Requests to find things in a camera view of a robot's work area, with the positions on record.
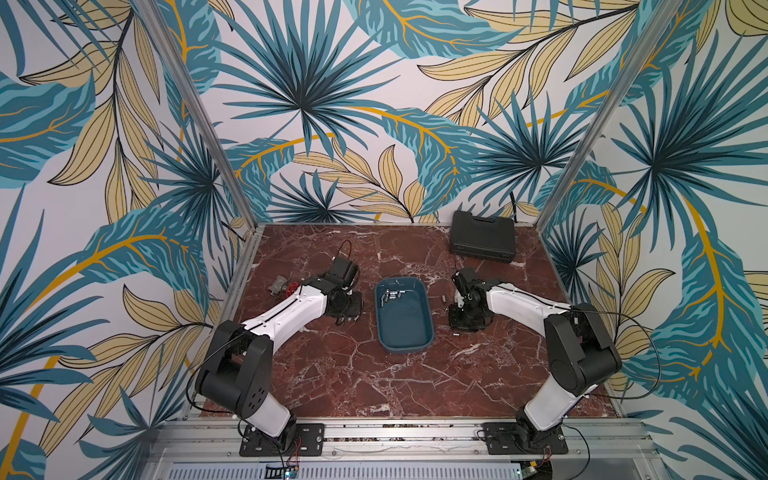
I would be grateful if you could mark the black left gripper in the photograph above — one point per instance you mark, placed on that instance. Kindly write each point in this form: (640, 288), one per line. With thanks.
(356, 309)

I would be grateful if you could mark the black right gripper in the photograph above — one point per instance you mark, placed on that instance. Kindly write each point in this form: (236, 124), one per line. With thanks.
(466, 315)

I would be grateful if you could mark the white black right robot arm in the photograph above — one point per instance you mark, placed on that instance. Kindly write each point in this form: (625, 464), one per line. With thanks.
(581, 353)

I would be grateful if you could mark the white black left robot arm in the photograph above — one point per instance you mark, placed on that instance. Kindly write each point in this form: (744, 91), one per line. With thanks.
(236, 372)

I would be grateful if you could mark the teal plastic storage box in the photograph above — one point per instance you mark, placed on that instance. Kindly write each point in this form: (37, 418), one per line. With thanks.
(405, 325)

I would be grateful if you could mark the grey valve with red handwheel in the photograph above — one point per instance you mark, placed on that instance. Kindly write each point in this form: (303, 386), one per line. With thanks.
(283, 287)

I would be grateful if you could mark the black plastic tool case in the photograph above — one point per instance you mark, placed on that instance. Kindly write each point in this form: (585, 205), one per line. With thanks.
(485, 238)

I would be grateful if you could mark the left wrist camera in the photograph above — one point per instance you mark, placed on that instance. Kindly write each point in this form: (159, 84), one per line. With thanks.
(343, 272)

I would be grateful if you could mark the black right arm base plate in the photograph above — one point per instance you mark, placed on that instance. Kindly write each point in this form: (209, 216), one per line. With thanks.
(513, 438)

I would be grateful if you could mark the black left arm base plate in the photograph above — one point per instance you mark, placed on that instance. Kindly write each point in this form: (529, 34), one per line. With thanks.
(282, 439)

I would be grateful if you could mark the aluminium front rail frame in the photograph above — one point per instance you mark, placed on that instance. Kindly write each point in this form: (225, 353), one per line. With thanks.
(416, 448)

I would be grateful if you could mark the aluminium left corner post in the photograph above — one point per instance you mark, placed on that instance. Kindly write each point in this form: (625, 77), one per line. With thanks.
(171, 54)

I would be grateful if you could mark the aluminium corner post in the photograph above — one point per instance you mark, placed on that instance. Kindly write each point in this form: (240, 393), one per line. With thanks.
(647, 40)
(171, 54)

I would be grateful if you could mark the aluminium right corner post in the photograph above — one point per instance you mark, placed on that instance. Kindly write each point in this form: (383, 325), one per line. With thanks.
(647, 40)

